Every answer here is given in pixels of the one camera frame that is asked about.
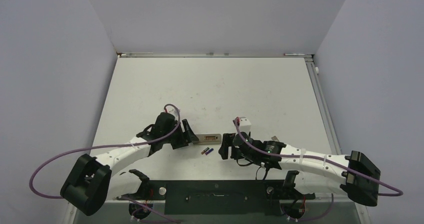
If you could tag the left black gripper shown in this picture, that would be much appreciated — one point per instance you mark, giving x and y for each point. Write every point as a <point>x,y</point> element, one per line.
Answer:
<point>185,138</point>

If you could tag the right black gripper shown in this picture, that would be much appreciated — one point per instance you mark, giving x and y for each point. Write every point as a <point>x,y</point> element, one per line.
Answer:
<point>227,142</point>

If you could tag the blue AAA battery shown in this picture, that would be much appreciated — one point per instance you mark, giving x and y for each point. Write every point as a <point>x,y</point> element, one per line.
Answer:
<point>209,151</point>

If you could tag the beige remote control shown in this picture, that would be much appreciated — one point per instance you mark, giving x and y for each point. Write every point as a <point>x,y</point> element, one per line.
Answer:
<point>208,139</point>

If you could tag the orange black AAA battery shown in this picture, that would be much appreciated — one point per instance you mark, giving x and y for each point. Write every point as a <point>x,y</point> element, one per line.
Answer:
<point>205,150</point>

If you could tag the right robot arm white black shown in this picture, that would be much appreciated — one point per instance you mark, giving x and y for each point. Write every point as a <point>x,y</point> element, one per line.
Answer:
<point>308,172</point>

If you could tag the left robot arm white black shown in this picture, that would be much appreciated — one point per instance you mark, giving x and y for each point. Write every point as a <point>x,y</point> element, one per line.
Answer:
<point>96,179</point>

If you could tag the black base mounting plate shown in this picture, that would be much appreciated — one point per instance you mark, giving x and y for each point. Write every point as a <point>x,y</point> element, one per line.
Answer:
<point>220,197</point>

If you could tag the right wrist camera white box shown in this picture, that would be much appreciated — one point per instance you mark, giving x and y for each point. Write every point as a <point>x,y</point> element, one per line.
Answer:
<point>243,125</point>

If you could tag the aluminium frame rail right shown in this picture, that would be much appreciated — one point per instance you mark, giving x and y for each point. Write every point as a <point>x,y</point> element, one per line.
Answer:
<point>323,108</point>

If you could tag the aluminium frame rail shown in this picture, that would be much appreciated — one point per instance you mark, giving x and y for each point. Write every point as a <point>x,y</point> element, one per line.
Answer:
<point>323,108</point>
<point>213,55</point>

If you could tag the aluminium frame rail back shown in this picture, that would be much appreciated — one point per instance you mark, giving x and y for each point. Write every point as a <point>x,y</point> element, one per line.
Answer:
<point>213,55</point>

